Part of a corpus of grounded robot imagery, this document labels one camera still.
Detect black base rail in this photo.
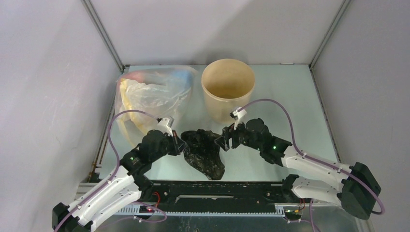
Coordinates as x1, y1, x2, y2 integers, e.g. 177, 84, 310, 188
140, 180, 301, 215

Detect black trash bag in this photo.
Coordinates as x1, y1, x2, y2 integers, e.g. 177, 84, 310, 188
181, 129, 225, 180

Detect right aluminium frame post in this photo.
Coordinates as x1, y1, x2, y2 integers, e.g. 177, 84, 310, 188
309, 0, 352, 70

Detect beige plastic trash bin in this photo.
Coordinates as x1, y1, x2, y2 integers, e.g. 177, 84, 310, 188
201, 58, 255, 123

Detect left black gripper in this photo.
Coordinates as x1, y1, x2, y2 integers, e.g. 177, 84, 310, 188
150, 130, 188, 162

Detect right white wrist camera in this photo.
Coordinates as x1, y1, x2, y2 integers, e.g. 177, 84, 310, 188
230, 107, 247, 130

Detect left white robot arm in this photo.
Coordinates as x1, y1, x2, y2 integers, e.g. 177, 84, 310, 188
52, 130, 187, 232

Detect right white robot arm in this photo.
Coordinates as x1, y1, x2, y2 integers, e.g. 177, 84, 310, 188
215, 118, 381, 220

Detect clear plastic bag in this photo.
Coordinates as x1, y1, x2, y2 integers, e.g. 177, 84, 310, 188
114, 66, 198, 146

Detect left aluminium frame post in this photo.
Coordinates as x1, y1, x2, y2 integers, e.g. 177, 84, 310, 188
81, 0, 125, 73

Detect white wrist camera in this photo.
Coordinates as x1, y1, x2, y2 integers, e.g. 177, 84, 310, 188
230, 107, 247, 130
157, 116, 174, 136

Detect aluminium frame post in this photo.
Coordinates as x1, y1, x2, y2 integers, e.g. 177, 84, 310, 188
309, 0, 352, 70
81, 0, 125, 73

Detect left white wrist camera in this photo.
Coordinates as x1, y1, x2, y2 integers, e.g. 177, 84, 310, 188
157, 116, 174, 136

